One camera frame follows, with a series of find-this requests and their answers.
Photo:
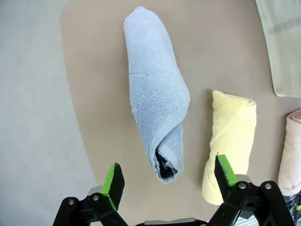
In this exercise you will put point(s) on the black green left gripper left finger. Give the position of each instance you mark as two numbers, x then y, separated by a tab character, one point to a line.
110	188

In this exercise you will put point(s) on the pale yellow rolled towel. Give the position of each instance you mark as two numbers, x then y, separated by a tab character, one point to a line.
232	127

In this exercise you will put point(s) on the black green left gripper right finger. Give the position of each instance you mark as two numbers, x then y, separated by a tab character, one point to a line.
225	179

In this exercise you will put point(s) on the light blue towel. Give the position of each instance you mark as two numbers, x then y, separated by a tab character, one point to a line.
152	94

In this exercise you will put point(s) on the dark patterned cloth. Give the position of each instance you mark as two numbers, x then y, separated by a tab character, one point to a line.
294	207

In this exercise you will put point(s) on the beige fabric storage bin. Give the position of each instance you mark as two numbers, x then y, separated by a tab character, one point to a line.
282	42

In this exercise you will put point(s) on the pink rolled towel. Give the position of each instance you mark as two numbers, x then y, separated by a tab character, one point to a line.
292	153

